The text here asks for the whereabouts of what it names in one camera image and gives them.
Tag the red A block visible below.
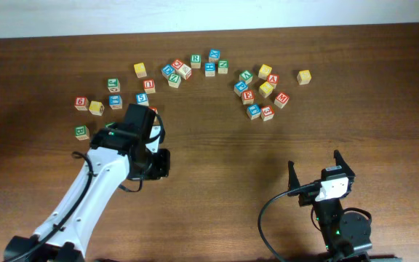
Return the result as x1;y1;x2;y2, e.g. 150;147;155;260
266;74;279;89

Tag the blue I block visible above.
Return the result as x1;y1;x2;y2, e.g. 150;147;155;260
108;95;122;110

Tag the green J block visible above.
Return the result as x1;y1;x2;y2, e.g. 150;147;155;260
107;78;121;93

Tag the red E block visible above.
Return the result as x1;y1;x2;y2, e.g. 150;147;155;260
241;90;255;105

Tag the yellow block upper left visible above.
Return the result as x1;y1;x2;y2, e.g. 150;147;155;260
133;63;147;78

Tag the blue T umbrella block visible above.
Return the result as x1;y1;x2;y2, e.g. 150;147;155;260
247;104;261;120

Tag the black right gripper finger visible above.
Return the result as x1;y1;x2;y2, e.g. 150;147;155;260
288;161;300;191
334;150;354;178

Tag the green b block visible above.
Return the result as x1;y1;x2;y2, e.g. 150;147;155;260
105;122;115;128
74;125;89;140

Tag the green B block left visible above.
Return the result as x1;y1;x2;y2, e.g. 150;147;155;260
74;125;89;140

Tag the yellow block near A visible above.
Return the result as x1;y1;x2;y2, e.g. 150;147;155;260
258;64;272;80

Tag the red 6 I block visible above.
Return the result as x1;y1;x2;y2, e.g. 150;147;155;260
74;97;89;111

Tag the red U block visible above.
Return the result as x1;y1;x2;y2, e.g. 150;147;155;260
143;79;156;94

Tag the green B block right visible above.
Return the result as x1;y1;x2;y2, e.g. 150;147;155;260
105;122;115;128

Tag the blue P block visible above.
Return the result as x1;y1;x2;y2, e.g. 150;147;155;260
234;81;248;97

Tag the blue X block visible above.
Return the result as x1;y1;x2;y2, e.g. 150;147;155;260
208;49;220;63

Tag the blue H block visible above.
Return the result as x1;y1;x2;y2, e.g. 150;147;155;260
204;63;216;77

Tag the green Z block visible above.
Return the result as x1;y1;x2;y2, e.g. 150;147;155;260
168;74;181;88

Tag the yellow block centre right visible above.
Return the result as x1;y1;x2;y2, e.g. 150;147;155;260
259;82;274;98

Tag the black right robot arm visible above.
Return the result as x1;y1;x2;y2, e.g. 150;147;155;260
288;150;402;261

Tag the yellow block far right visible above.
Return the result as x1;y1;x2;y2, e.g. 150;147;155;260
297;70;311;85

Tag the blue D block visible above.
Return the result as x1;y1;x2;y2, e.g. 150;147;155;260
161;64;175;79

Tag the red 3 block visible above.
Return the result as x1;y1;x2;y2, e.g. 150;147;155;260
260;106;275;121

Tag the red M block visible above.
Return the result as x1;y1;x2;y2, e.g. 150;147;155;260
274;92;290;108

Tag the green R block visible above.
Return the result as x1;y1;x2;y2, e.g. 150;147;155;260
191;54;201;69

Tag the green V block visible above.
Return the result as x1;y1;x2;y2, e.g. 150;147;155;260
239;70;253;84

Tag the blue 5 block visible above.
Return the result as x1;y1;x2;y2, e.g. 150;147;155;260
135;93;149;106

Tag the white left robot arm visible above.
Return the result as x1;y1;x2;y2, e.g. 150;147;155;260
4;121;170;261

